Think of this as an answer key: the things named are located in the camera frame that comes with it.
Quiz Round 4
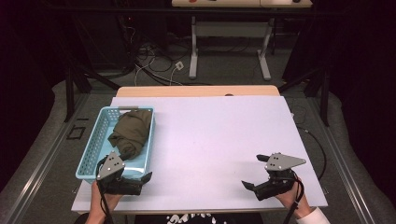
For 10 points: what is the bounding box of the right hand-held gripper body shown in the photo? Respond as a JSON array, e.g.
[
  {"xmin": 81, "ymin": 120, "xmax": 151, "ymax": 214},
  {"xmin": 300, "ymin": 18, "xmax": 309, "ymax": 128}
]
[{"xmin": 253, "ymin": 152, "xmax": 307, "ymax": 202}]

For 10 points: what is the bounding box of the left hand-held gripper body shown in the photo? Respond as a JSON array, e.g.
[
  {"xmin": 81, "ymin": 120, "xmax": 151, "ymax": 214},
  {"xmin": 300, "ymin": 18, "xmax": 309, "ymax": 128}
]
[{"xmin": 96, "ymin": 151, "xmax": 144, "ymax": 196}]

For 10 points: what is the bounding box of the olive green cloth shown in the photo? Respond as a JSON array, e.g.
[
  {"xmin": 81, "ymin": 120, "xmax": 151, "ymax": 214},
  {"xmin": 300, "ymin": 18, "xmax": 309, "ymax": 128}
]
[{"xmin": 107, "ymin": 108, "xmax": 153, "ymax": 161}]

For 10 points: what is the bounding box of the light blue plastic basket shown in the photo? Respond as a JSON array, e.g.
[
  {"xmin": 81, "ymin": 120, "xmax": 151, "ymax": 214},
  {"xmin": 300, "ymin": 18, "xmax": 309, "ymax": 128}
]
[{"xmin": 75, "ymin": 105, "xmax": 156, "ymax": 185}]

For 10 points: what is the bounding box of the person's left hand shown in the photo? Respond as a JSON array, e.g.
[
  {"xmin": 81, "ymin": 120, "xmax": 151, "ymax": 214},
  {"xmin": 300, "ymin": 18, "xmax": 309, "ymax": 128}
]
[{"xmin": 90, "ymin": 180, "xmax": 124, "ymax": 217}]

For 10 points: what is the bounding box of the person's right hand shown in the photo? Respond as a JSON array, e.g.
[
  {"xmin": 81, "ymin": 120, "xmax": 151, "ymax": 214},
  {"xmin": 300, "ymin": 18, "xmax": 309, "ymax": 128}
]
[{"xmin": 275, "ymin": 176, "xmax": 312, "ymax": 218}]

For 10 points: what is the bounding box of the white table mat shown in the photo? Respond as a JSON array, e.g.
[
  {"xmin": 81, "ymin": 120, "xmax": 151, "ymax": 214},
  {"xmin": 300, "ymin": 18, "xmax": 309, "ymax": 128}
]
[{"xmin": 71, "ymin": 95, "xmax": 329, "ymax": 214}]

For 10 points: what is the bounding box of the person's black printed shirt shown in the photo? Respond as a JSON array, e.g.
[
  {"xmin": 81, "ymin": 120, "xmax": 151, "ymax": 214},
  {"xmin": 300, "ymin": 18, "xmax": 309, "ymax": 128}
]
[{"xmin": 134, "ymin": 212, "xmax": 264, "ymax": 224}]

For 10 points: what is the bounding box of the black metal stand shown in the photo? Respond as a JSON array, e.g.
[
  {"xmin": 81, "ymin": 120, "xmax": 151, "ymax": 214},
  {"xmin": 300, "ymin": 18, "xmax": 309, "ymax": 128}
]
[
  {"xmin": 277, "ymin": 64, "xmax": 332, "ymax": 127},
  {"xmin": 63, "ymin": 59, "xmax": 121, "ymax": 123}
]

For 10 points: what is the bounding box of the wooden table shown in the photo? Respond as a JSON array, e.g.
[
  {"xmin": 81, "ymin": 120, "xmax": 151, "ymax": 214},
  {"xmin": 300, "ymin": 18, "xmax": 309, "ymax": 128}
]
[{"xmin": 115, "ymin": 85, "xmax": 281, "ymax": 98}]

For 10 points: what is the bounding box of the white-legged desk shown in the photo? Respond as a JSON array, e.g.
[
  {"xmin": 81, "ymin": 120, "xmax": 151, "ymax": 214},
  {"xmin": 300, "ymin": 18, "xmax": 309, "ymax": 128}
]
[{"xmin": 171, "ymin": 0, "xmax": 314, "ymax": 82}]

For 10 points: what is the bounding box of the left hand-held gripper cable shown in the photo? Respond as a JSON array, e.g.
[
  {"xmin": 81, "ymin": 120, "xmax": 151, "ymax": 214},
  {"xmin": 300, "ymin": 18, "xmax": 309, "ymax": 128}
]
[{"xmin": 95, "ymin": 156, "xmax": 115, "ymax": 224}]

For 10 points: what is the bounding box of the hand-held gripper cable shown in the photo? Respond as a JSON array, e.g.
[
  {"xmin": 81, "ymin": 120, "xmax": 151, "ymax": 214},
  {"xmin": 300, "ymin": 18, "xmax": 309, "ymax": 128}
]
[
  {"xmin": 282, "ymin": 177, "xmax": 305, "ymax": 224},
  {"xmin": 95, "ymin": 156, "xmax": 115, "ymax": 224}
]

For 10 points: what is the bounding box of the black cable beside table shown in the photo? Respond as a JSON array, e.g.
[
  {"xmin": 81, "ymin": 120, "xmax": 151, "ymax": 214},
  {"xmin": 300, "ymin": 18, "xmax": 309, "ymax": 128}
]
[{"xmin": 296, "ymin": 124, "xmax": 328, "ymax": 181}]

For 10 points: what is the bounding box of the right hand-held gripper cable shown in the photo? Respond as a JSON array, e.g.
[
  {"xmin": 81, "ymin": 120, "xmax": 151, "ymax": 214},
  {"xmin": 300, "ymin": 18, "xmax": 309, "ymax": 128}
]
[{"xmin": 282, "ymin": 177, "xmax": 305, "ymax": 224}]

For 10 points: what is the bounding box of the bundle of floor cables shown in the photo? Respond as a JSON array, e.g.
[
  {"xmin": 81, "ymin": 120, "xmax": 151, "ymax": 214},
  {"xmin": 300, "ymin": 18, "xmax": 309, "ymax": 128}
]
[{"xmin": 124, "ymin": 18, "xmax": 216, "ymax": 88}]

